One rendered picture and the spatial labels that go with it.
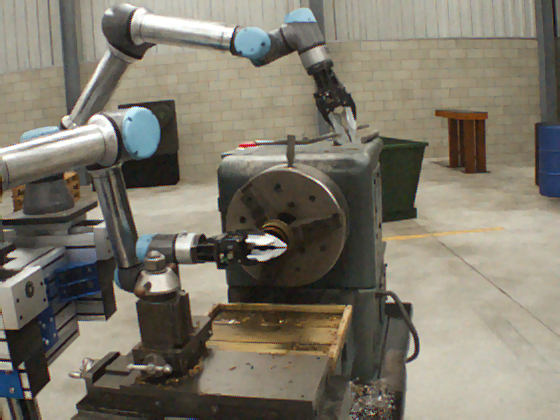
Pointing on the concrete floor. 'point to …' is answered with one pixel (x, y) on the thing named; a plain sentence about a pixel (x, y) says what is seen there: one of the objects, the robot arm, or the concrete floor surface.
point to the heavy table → (463, 147)
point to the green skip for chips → (400, 176)
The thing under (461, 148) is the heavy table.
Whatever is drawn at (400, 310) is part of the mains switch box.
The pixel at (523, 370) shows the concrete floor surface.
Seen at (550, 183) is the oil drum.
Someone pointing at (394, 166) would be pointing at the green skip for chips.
